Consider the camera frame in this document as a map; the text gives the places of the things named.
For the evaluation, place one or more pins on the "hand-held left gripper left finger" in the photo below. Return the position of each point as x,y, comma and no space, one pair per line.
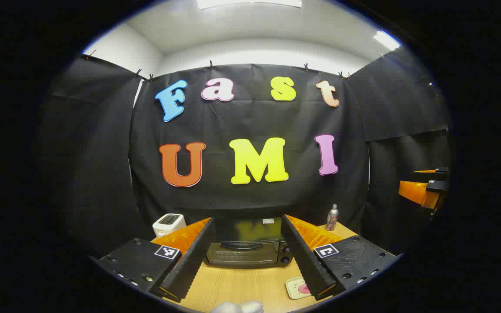
192,261

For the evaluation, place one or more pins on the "ceiling light panel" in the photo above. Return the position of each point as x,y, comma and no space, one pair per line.
386,40
250,3

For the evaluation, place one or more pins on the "black electric oven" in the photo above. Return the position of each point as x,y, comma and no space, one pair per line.
242,256

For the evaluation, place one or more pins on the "white toaster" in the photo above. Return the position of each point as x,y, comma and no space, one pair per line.
168,224

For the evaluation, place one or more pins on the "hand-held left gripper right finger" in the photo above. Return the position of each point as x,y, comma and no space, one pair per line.
305,256

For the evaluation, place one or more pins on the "silver printed bottle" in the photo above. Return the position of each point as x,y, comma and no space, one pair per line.
332,219

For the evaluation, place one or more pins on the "black backdrop cloth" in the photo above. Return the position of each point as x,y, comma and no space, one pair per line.
255,117

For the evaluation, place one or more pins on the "pink round food slice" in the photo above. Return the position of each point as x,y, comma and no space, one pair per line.
304,289

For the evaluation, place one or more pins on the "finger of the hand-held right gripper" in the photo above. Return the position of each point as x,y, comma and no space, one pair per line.
418,191
433,171

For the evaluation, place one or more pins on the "white square plate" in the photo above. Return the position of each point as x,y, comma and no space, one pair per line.
293,288

